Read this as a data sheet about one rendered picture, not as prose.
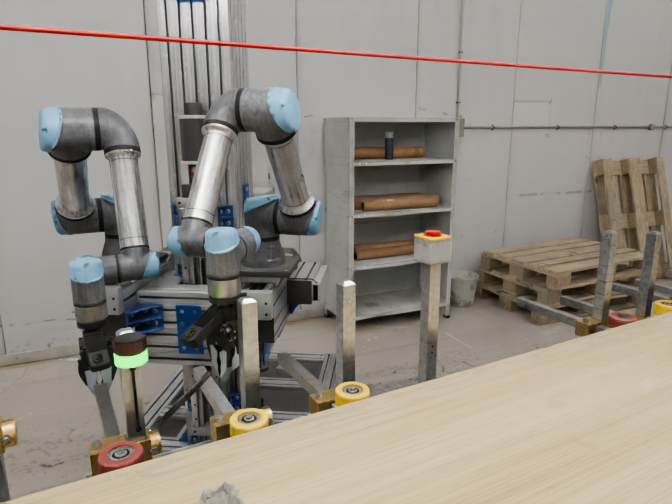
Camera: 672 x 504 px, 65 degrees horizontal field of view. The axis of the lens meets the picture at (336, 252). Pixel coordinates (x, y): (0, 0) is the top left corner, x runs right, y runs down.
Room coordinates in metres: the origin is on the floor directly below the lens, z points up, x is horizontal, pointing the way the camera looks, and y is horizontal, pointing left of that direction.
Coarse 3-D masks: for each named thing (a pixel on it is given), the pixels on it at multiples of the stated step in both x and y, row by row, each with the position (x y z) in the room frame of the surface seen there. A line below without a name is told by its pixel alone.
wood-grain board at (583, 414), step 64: (640, 320) 1.57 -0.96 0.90; (448, 384) 1.15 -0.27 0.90; (512, 384) 1.15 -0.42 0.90; (576, 384) 1.15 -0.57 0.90; (640, 384) 1.15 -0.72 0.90; (192, 448) 0.89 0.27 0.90; (256, 448) 0.89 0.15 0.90; (320, 448) 0.89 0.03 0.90; (384, 448) 0.89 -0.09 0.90; (448, 448) 0.89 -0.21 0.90; (512, 448) 0.89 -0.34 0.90; (576, 448) 0.89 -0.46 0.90; (640, 448) 0.89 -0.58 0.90
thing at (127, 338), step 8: (120, 336) 0.94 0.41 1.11; (128, 336) 0.94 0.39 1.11; (136, 336) 0.94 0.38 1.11; (144, 336) 0.95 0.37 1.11; (128, 368) 0.96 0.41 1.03; (136, 368) 0.97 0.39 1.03; (136, 392) 0.96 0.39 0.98; (136, 400) 0.96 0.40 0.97; (136, 408) 0.96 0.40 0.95; (136, 416) 0.96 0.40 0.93
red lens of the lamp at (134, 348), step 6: (114, 342) 0.92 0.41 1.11; (138, 342) 0.92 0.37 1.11; (144, 342) 0.93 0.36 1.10; (114, 348) 0.92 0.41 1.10; (120, 348) 0.91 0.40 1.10; (126, 348) 0.91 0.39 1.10; (132, 348) 0.91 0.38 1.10; (138, 348) 0.92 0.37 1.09; (144, 348) 0.93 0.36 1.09; (120, 354) 0.91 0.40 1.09; (126, 354) 0.91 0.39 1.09; (132, 354) 0.91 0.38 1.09
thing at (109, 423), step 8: (96, 384) 1.23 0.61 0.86; (104, 384) 1.23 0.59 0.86; (96, 392) 1.18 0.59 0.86; (104, 392) 1.18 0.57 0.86; (96, 400) 1.17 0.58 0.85; (104, 400) 1.15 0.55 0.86; (104, 408) 1.11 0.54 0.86; (112, 408) 1.11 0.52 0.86; (104, 416) 1.07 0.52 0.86; (112, 416) 1.07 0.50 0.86; (104, 424) 1.04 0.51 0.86; (112, 424) 1.04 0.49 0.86; (104, 432) 1.01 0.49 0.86; (112, 432) 1.01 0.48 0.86
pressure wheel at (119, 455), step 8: (112, 448) 0.88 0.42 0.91; (120, 448) 0.88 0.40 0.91; (128, 448) 0.89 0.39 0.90; (136, 448) 0.88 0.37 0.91; (104, 456) 0.86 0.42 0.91; (112, 456) 0.86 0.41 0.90; (120, 456) 0.86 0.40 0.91; (128, 456) 0.86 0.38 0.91; (136, 456) 0.86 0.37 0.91; (104, 464) 0.84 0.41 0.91; (112, 464) 0.83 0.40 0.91; (120, 464) 0.84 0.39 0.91; (128, 464) 0.84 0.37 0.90; (104, 472) 0.83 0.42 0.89
